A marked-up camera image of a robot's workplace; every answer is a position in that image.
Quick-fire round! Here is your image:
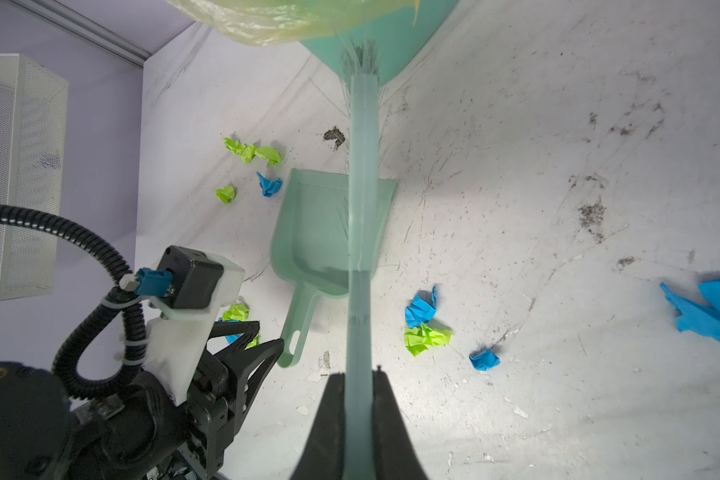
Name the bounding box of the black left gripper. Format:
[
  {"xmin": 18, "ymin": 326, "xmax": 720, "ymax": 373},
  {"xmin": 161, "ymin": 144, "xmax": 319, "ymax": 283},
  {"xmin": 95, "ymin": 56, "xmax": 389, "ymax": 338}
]
[{"xmin": 152, "ymin": 321, "xmax": 345, "ymax": 480}]

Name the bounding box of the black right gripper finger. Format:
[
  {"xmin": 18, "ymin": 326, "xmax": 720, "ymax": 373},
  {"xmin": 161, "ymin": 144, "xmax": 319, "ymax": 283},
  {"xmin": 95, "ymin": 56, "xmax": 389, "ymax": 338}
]
[{"xmin": 372, "ymin": 367, "xmax": 427, "ymax": 480}]

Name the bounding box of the green plastic dustpan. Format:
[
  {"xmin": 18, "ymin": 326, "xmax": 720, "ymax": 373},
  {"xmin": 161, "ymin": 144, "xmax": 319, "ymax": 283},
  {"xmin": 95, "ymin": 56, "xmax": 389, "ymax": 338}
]
[{"xmin": 269, "ymin": 167, "xmax": 398, "ymax": 369}]

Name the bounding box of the green hand brush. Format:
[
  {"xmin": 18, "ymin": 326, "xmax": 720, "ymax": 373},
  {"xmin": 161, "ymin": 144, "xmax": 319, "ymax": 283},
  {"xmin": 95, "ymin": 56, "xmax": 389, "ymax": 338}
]
[{"xmin": 342, "ymin": 40, "xmax": 380, "ymax": 479}]

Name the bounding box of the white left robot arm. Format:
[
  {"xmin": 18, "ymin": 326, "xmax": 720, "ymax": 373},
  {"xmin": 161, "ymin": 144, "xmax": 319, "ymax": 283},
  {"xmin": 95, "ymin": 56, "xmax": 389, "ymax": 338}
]
[{"xmin": 0, "ymin": 322, "xmax": 285, "ymax": 479}]

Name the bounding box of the green blue scrap group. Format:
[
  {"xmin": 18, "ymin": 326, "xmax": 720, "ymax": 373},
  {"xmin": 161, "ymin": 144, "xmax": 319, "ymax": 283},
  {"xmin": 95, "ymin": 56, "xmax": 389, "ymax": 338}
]
[{"xmin": 403, "ymin": 285, "xmax": 501, "ymax": 372}]

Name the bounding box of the blue crumpled paper scrap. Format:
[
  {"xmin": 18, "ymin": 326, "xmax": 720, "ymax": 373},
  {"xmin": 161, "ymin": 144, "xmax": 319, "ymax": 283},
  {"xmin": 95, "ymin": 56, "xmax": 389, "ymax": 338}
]
[{"xmin": 256, "ymin": 172, "xmax": 283, "ymax": 198}]

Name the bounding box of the dark debris bit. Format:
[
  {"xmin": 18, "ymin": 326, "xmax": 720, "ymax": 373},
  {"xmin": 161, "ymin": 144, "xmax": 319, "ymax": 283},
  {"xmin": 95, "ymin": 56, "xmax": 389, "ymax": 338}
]
[{"xmin": 323, "ymin": 126, "xmax": 346, "ymax": 151}]

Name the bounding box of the blue paper scrap pair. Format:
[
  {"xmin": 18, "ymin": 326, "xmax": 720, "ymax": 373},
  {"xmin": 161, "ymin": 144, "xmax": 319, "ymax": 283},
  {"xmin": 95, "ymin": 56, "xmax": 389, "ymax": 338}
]
[{"xmin": 660, "ymin": 280, "xmax": 720, "ymax": 343}]

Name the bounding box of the green trash bin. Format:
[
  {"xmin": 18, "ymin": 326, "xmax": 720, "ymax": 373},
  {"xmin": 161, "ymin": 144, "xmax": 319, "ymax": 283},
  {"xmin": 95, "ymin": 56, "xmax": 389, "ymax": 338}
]
[{"xmin": 302, "ymin": 0, "xmax": 456, "ymax": 85}]

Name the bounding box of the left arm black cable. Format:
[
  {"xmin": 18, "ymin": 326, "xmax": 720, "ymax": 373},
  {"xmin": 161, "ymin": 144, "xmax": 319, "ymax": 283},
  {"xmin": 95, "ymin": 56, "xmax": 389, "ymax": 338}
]
[{"xmin": 0, "ymin": 202, "xmax": 151, "ymax": 402}]

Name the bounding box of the white mesh wall shelf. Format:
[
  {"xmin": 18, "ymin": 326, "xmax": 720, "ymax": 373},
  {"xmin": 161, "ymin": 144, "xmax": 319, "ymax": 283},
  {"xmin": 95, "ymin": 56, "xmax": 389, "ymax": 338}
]
[{"xmin": 0, "ymin": 54, "xmax": 68, "ymax": 301}]

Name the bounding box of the aluminium frame post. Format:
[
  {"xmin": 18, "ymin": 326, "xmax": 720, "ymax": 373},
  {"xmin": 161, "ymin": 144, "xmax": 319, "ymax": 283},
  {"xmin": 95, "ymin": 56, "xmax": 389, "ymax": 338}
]
[{"xmin": 5, "ymin": 0, "xmax": 151, "ymax": 69}]

